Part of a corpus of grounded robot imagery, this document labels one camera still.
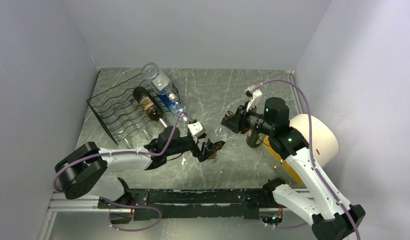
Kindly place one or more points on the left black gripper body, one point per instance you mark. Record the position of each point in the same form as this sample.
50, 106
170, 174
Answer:
186, 143

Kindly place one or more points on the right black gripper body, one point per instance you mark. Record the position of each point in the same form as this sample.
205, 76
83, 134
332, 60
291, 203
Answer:
257, 122

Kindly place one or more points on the clear gold label bottle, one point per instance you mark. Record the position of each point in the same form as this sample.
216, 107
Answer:
217, 132

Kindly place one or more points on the dark green wine bottle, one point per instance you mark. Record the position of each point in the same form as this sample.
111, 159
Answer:
254, 139

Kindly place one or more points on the blue square bottle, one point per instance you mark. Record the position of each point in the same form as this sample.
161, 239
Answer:
176, 108

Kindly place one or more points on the brown label wine bottle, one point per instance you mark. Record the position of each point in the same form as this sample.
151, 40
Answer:
149, 106

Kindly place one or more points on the black wire wine rack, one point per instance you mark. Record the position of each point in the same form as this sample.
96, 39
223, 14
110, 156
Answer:
119, 97

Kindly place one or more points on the round clear silver-cap bottle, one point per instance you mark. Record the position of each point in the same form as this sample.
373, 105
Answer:
158, 80

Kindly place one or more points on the tall clear bottle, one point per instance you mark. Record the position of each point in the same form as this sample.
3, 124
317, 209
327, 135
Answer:
124, 128

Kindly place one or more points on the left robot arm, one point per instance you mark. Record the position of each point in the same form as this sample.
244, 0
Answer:
85, 171

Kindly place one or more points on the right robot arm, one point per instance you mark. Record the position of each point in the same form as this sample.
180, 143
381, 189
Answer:
330, 215

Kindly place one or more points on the white orange cylinder container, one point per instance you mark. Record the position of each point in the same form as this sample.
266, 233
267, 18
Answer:
325, 147

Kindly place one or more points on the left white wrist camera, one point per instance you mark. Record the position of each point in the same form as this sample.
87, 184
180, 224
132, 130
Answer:
196, 129

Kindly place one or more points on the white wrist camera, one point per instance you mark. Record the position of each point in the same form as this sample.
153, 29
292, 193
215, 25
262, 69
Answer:
254, 94
196, 129

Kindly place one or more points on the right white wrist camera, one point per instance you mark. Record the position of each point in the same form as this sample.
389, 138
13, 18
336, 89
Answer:
254, 94

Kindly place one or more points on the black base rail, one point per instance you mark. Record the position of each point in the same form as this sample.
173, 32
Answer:
200, 203

